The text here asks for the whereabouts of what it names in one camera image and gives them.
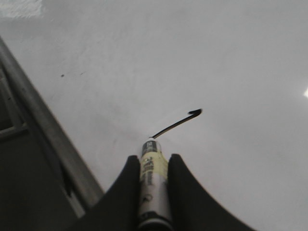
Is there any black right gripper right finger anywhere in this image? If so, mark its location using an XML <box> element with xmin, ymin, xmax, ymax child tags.
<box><xmin>168</xmin><ymin>154</ymin><xmax>253</xmax><ymax>231</ymax></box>

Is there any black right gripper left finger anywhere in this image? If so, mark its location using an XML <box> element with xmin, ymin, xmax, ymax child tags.
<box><xmin>71</xmin><ymin>155</ymin><xmax>140</xmax><ymax>231</ymax></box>

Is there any black and white whiteboard marker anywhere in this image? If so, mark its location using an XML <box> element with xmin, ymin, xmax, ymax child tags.
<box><xmin>137</xmin><ymin>138</ymin><xmax>174</xmax><ymax>231</ymax></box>

